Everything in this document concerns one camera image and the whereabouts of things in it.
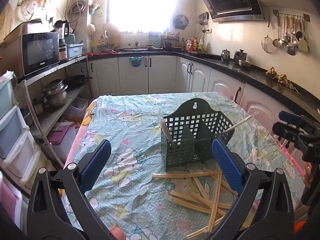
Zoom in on dark green utensil basket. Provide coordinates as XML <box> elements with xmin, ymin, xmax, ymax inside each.
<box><xmin>161</xmin><ymin>99</ymin><xmax>234</xmax><ymax>170</ymax></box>

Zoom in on person's right hand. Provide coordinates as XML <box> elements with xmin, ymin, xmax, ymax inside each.
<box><xmin>303</xmin><ymin>162</ymin><xmax>314</xmax><ymax>188</ymax></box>

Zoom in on person's left hand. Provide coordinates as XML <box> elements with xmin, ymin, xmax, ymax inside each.
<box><xmin>111</xmin><ymin>223</ymin><xmax>126</xmax><ymax>240</ymax></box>

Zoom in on bunch of bananas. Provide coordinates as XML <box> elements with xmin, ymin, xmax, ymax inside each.
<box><xmin>266</xmin><ymin>67</ymin><xmax>295</xmax><ymax>90</ymax></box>

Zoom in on plastic drawer tower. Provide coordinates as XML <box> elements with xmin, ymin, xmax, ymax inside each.
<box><xmin>1</xmin><ymin>71</ymin><xmax>41</xmax><ymax>230</ymax></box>

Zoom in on steel ladle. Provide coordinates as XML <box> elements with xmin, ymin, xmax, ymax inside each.
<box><xmin>272</xmin><ymin>12</ymin><xmax>283</xmax><ymax>48</ymax></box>

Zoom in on dark metal pot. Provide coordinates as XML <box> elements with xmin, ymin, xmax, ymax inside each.
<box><xmin>233</xmin><ymin>49</ymin><xmax>252</xmax><ymax>68</ymax></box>

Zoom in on purple lidded container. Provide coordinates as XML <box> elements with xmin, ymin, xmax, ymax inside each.
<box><xmin>47</xmin><ymin>121</ymin><xmax>76</xmax><ymax>159</ymax></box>

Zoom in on steel kettle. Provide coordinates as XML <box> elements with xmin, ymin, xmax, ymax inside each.
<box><xmin>221</xmin><ymin>49</ymin><xmax>231</xmax><ymax>62</ymax></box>

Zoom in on metal shelf rack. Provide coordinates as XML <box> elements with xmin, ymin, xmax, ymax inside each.
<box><xmin>15</xmin><ymin>55</ymin><xmax>90</xmax><ymax>167</ymax></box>

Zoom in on red condiment bottle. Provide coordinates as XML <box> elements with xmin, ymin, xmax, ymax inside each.
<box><xmin>187</xmin><ymin>36</ymin><xmax>198</xmax><ymax>51</ymax></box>

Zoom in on stacked steel pots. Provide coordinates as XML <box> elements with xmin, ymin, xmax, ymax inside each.
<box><xmin>42</xmin><ymin>79</ymin><xmax>68</xmax><ymax>108</ymax></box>

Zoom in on black range hood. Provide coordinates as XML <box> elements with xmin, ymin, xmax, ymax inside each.
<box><xmin>203</xmin><ymin>0</ymin><xmax>265</xmax><ymax>22</ymax></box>

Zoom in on black frying pan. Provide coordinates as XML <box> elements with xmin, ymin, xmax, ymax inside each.
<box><xmin>64</xmin><ymin>75</ymin><xmax>92</xmax><ymax>87</ymax></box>

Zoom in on blue hanging basket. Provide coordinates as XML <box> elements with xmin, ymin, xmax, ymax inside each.
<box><xmin>129</xmin><ymin>56</ymin><xmax>144</xmax><ymax>67</ymax></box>

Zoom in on blue plastic box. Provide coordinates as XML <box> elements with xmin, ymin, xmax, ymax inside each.
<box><xmin>67</xmin><ymin>43</ymin><xmax>84</xmax><ymax>58</ymax></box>

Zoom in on black microwave oven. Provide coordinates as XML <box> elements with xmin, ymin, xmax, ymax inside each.
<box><xmin>1</xmin><ymin>32</ymin><xmax>60</xmax><ymax>79</ymax></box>

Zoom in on black blender jug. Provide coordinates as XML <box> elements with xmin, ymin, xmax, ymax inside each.
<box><xmin>54</xmin><ymin>20</ymin><xmax>70</xmax><ymax>40</ymax></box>

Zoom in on wire skimmer strainer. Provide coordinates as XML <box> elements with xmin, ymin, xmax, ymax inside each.
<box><xmin>261</xmin><ymin>14</ymin><xmax>274</xmax><ymax>54</ymax></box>

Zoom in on small wall fan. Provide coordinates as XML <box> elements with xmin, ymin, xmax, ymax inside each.
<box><xmin>172</xmin><ymin>15</ymin><xmax>189</xmax><ymax>30</ymax></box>

